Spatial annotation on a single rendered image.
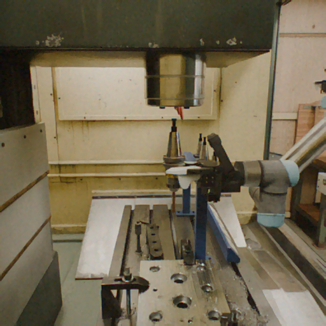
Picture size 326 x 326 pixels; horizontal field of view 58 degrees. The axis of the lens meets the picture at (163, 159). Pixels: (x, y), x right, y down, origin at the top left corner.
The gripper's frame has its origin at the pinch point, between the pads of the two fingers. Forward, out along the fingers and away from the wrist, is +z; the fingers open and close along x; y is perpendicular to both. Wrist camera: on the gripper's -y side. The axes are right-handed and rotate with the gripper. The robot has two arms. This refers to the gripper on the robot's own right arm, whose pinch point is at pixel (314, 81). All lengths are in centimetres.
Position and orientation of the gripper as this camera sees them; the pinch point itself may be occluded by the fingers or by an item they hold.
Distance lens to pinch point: 217.9
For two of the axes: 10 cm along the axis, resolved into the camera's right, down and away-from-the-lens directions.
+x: 9.6, -1.9, 2.1
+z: -2.5, -2.1, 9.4
